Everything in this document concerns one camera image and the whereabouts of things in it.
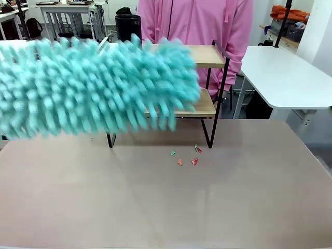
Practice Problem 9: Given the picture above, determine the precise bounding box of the white table with thin legs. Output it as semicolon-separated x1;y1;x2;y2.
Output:
0;39;37;49

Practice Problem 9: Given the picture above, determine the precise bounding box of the black camera stand pole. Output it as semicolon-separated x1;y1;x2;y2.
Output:
274;0;294;49
15;0;36;42

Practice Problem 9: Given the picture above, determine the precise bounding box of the orange cloth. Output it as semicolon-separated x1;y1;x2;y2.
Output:
269;5;311;24

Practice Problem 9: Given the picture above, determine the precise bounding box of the white desk with grey legs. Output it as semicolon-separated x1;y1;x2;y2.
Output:
35;2;106;44

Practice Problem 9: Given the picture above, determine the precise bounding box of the black wire basket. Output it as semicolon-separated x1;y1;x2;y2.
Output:
285;24;306;40

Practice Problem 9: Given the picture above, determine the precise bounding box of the two-tier wood metal shelf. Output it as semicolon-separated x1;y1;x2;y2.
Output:
97;36;231;149

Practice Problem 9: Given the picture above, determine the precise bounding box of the person's left forearm pink sleeve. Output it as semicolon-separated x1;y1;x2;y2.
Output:
226;15;254;92

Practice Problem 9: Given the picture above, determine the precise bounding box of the black backpack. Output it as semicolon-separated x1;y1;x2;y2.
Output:
25;18;44;38

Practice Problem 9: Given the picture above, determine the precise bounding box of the person in pink hoodie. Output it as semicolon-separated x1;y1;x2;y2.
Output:
136;0;254;102

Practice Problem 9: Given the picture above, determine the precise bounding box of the large white side table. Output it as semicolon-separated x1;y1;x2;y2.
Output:
232;46;332;122

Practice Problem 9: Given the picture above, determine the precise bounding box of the black mesh pen holder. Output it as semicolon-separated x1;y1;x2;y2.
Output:
115;14;142;45

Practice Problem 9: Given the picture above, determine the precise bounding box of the person's right forearm pink sleeve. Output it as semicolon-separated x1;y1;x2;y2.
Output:
136;10;156;45

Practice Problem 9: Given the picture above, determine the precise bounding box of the teal microfiber chenille duster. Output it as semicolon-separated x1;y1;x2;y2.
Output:
0;33;202;142

